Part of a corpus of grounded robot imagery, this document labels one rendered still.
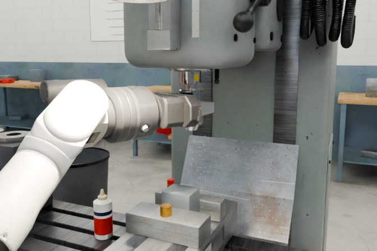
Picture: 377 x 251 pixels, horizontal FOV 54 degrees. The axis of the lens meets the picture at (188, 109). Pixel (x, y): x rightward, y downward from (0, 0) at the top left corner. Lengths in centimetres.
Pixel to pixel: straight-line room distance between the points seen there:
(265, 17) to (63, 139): 46
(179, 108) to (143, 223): 23
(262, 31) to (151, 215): 41
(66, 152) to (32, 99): 655
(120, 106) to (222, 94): 55
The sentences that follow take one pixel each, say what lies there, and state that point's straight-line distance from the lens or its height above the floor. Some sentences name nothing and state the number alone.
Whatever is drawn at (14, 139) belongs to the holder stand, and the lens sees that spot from 99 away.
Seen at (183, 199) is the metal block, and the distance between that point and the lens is 72.
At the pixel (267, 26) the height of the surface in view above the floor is 139.
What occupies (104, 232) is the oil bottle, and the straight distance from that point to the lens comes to 86.
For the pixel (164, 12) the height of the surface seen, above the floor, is 140.
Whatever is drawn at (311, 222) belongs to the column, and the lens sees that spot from 110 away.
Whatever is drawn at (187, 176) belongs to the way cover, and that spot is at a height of 98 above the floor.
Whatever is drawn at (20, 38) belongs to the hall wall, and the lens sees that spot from 715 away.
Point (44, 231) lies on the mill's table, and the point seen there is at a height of 93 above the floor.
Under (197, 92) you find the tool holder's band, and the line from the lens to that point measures 67.
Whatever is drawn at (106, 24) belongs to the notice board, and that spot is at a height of 179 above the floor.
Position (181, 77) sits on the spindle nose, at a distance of 67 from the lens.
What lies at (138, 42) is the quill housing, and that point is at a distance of 63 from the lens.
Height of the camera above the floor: 133
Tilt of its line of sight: 9 degrees down
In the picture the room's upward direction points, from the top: straight up
